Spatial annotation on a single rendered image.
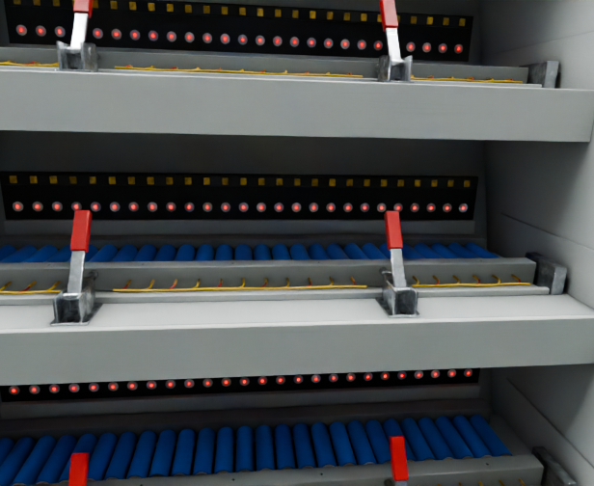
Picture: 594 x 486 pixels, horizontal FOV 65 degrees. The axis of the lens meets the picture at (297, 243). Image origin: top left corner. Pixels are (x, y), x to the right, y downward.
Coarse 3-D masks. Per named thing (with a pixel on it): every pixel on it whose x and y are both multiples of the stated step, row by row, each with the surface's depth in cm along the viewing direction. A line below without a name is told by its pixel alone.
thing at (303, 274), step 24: (0, 264) 41; (24, 264) 42; (48, 264) 42; (96, 264) 42; (120, 264) 42; (144, 264) 42; (168, 264) 43; (192, 264) 43; (216, 264) 43; (240, 264) 43; (264, 264) 43; (288, 264) 44; (312, 264) 44; (336, 264) 44; (360, 264) 44; (384, 264) 44; (408, 264) 45; (432, 264) 45; (456, 264) 45; (480, 264) 45; (504, 264) 46; (528, 264) 46; (0, 288) 40; (24, 288) 41; (48, 288) 41; (96, 288) 42; (120, 288) 42; (144, 288) 42; (168, 288) 41; (192, 288) 41; (216, 288) 41; (240, 288) 41; (264, 288) 42; (288, 288) 42
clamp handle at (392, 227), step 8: (384, 216) 42; (392, 216) 41; (392, 224) 41; (392, 232) 41; (400, 232) 41; (392, 240) 41; (400, 240) 41; (392, 248) 40; (400, 248) 41; (392, 256) 40; (400, 256) 40; (392, 264) 40; (400, 264) 40; (392, 272) 40; (400, 272) 40; (400, 280) 40
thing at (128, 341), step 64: (512, 256) 54; (576, 256) 43; (0, 320) 36; (128, 320) 37; (192, 320) 37; (256, 320) 37; (320, 320) 38; (384, 320) 38; (448, 320) 38; (512, 320) 39; (576, 320) 39; (0, 384) 35
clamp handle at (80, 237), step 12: (84, 216) 38; (72, 228) 38; (84, 228) 38; (72, 240) 38; (84, 240) 38; (72, 252) 37; (84, 252) 38; (72, 264) 37; (84, 264) 38; (72, 276) 37; (72, 288) 36
